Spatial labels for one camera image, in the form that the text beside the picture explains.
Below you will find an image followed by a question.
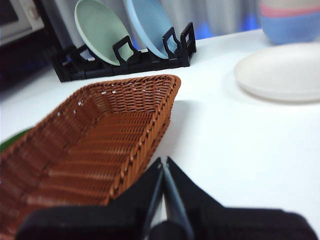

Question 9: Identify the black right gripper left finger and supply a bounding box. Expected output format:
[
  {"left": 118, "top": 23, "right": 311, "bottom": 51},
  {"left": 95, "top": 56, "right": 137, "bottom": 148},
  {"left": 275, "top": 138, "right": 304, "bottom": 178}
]
[{"left": 16, "top": 157, "right": 165, "bottom": 240}]

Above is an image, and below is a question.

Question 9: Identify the black dish rack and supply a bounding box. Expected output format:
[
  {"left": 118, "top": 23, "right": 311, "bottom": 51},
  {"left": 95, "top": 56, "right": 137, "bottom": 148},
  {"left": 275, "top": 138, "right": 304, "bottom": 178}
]
[{"left": 51, "top": 21, "right": 197, "bottom": 83}]

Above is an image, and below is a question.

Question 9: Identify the pale green plate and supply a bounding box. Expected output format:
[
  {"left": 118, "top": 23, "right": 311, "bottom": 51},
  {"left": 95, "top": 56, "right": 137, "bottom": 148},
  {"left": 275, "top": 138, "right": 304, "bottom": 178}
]
[{"left": 74, "top": 0, "right": 137, "bottom": 67}]

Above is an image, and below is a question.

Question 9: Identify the cream toaster oven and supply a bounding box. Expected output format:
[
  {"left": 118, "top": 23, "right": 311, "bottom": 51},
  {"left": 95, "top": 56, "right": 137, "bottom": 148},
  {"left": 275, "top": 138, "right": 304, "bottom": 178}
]
[{"left": 0, "top": 0, "right": 46, "bottom": 46}]

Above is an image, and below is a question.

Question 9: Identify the pink bowl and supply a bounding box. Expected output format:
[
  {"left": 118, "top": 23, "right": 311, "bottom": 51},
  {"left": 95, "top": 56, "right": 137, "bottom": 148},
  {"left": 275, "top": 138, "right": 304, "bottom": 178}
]
[{"left": 259, "top": 2, "right": 320, "bottom": 19}]

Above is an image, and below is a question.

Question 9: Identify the green cucumber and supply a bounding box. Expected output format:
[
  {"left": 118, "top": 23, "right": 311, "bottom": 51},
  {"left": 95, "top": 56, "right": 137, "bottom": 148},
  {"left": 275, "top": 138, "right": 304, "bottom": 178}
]
[{"left": 0, "top": 127, "right": 35, "bottom": 154}]

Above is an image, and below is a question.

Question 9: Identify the black metal shelf frame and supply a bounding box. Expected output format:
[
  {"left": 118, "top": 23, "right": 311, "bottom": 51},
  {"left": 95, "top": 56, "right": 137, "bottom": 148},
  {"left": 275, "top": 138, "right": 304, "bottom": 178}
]
[{"left": 0, "top": 0, "right": 66, "bottom": 85}]

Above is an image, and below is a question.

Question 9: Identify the white plate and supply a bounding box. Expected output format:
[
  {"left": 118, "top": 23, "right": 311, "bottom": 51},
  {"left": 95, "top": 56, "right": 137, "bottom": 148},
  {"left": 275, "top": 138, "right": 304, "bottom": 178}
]
[{"left": 233, "top": 42, "right": 320, "bottom": 103}]

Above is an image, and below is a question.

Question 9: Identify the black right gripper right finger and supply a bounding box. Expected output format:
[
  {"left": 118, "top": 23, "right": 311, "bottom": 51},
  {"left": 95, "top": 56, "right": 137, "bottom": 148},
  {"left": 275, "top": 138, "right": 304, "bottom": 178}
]
[{"left": 163, "top": 156, "right": 320, "bottom": 240}]

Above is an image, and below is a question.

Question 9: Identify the blue bowl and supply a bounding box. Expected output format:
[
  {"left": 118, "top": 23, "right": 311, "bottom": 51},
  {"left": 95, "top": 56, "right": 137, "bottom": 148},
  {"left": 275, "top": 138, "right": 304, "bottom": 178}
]
[{"left": 259, "top": 11, "right": 320, "bottom": 46}]

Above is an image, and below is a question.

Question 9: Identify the cream bowl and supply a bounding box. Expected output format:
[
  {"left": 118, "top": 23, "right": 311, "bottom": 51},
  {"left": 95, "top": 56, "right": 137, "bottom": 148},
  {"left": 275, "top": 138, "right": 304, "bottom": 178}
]
[{"left": 259, "top": 0, "right": 320, "bottom": 9}]

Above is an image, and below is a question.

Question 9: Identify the light blue plate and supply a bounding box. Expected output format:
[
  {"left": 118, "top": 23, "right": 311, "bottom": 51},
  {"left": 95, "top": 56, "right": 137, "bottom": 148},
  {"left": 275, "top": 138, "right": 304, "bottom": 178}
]
[{"left": 124, "top": 0, "right": 181, "bottom": 60}]

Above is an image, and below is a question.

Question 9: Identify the brown woven wicker basket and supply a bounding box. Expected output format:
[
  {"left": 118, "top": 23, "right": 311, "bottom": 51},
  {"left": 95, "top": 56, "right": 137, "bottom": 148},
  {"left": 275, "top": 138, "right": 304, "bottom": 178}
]
[{"left": 0, "top": 74, "right": 182, "bottom": 240}]

